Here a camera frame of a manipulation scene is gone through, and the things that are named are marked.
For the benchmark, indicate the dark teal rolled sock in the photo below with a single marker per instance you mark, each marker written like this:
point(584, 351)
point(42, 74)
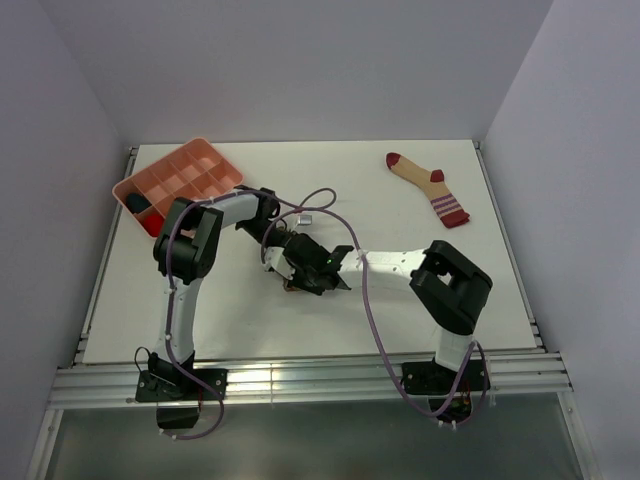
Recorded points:
point(136, 203)

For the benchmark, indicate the tan argyle sock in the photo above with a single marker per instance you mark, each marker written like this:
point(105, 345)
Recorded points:
point(290, 285)

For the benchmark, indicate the tan maroon striped sock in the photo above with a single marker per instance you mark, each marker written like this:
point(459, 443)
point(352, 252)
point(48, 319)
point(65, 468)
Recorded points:
point(432, 184)

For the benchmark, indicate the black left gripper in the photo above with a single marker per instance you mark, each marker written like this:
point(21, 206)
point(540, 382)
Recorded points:
point(285, 234)

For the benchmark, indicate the pink compartment organizer tray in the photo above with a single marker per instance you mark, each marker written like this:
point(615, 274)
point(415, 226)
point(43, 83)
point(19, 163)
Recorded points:
point(194, 170)

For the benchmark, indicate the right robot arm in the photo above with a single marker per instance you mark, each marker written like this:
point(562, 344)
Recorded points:
point(451, 288)

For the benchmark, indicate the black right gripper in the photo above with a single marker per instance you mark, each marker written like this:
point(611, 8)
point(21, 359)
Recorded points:
point(295, 282)

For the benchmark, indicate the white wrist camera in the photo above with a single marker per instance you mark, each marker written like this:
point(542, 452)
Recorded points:
point(305, 220)
point(275, 261)

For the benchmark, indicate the red rolled sock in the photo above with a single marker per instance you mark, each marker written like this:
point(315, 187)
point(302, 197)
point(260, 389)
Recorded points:
point(153, 224)

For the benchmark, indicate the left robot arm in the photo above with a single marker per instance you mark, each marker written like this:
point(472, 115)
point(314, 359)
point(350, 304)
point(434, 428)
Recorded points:
point(186, 251)

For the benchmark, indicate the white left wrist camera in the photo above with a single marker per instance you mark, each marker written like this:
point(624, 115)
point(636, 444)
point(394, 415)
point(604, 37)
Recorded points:
point(305, 220)

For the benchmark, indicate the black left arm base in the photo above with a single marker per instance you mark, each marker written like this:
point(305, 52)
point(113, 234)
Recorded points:
point(179, 407)

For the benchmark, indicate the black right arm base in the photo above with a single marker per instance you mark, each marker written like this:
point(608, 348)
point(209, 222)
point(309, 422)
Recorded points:
point(426, 378)

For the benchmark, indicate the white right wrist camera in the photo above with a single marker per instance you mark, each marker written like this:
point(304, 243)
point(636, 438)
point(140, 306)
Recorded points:
point(275, 261)

